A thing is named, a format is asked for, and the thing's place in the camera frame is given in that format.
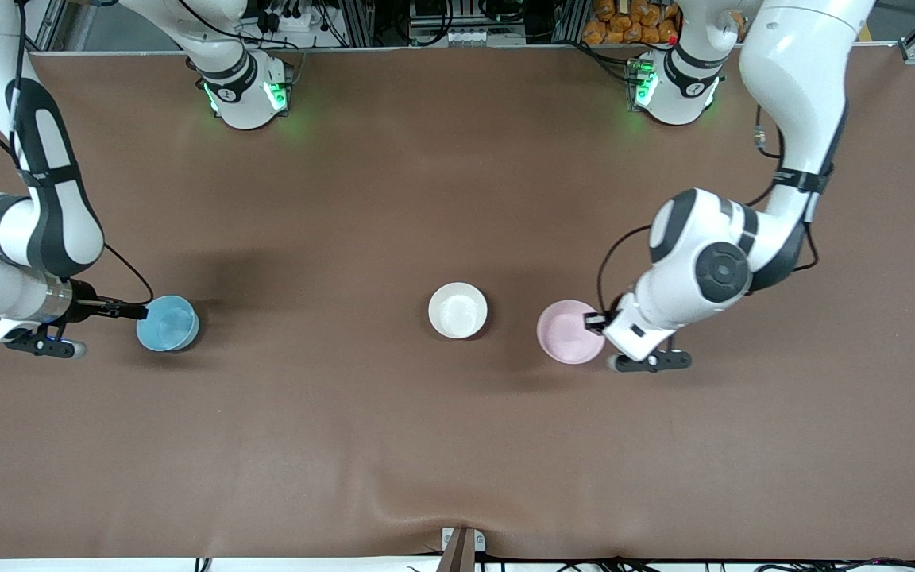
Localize orange packaged goods pile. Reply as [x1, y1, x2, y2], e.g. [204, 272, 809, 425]
[582, 0, 745, 46]

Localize white multi-socket strip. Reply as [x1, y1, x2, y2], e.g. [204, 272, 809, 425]
[445, 29, 528, 47]

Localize aluminium frame post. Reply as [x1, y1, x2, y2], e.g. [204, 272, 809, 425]
[556, 0, 590, 45]
[338, 0, 376, 48]

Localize pink bowl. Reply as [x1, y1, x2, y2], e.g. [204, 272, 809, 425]
[536, 300, 608, 365]

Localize light blue bowl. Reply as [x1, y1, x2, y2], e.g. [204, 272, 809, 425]
[136, 295, 201, 353]

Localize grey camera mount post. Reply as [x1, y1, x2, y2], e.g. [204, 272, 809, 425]
[435, 526, 488, 572]

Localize white bowl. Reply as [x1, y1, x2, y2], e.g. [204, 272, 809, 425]
[427, 282, 489, 340]

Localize brown table mat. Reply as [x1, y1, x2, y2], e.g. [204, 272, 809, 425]
[0, 45, 915, 562]

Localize power strip with black plugs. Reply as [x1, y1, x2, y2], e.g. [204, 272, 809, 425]
[255, 0, 328, 33]

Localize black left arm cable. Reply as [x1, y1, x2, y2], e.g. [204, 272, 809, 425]
[596, 103, 822, 315]

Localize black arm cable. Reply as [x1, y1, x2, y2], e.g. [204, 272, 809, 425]
[596, 103, 822, 315]
[5, 0, 156, 307]

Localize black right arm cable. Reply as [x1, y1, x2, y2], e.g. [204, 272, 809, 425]
[5, 0, 156, 307]

